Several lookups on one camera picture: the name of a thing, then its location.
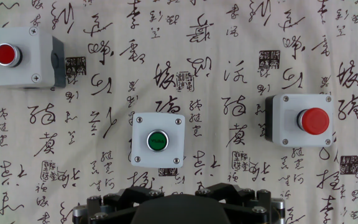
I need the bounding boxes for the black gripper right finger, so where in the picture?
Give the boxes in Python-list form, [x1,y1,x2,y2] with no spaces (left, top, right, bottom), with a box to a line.
[194,182,286,224]

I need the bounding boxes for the red mushroom button box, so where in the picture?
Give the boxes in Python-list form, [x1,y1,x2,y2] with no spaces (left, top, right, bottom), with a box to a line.
[265,93,334,147]

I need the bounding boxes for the calligraphy print tablecloth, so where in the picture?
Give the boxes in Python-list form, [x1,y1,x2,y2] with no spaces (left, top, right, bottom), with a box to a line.
[0,0,358,224]

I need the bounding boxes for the green button box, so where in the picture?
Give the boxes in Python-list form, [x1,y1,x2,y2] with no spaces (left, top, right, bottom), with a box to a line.
[130,111,186,169]

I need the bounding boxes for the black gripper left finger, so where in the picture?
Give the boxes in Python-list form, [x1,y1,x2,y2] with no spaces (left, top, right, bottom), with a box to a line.
[72,185,165,224]

